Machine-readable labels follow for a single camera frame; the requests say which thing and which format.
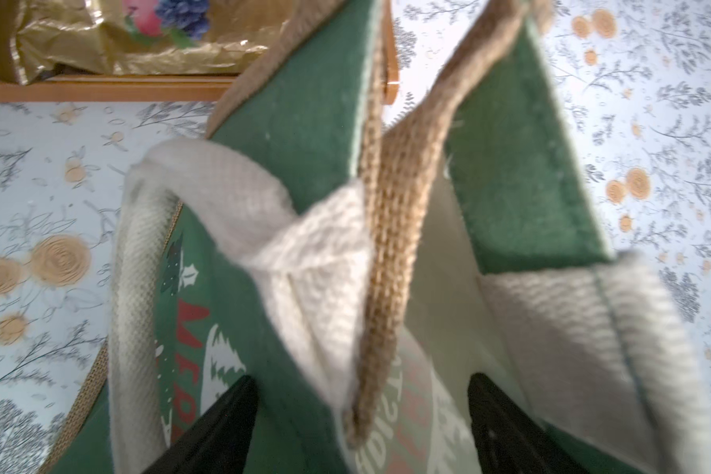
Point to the wooden two-tier shelf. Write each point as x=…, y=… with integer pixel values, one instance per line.
x=70, y=85

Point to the burlap green Christmas tote bag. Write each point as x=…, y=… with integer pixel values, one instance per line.
x=361, y=275

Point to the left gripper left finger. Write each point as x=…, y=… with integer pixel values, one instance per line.
x=219, y=441

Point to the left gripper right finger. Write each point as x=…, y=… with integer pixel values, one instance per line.
x=506, y=439

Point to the gold candy bag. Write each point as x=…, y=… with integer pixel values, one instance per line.
x=37, y=38

